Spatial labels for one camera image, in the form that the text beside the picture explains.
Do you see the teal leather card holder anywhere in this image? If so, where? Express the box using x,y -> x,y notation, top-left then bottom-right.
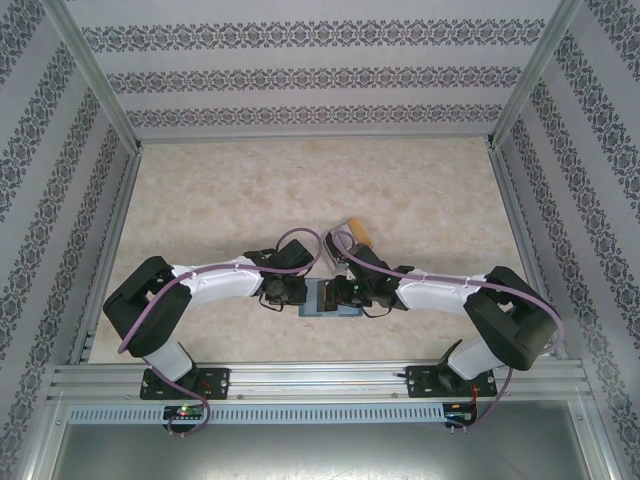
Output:
298,277 -> 364,320

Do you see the long aluminium base rail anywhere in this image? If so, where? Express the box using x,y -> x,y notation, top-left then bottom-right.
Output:
47,362 -> 594,401

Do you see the thin aluminium cross rail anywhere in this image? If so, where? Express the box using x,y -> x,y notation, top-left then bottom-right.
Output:
135,130 -> 496,144

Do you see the aluminium side rail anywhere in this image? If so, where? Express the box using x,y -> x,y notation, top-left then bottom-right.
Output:
67,147 -> 144,364
487,144 -> 571,361

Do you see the small circuit board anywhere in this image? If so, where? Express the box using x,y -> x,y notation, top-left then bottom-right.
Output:
444,402 -> 479,424
163,404 -> 207,421

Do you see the tall aluminium frame post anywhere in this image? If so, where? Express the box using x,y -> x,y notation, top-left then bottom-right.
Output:
487,0 -> 584,149
42,0 -> 145,151

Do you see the grey metal sheet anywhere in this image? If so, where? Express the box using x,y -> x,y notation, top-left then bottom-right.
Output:
49,422 -> 599,480

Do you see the slotted grey cable duct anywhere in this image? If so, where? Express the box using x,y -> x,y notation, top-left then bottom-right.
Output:
67,403 -> 446,425

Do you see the short aluminium frame post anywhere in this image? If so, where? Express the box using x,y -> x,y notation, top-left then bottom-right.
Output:
14,394 -> 69,480
569,399 -> 626,480

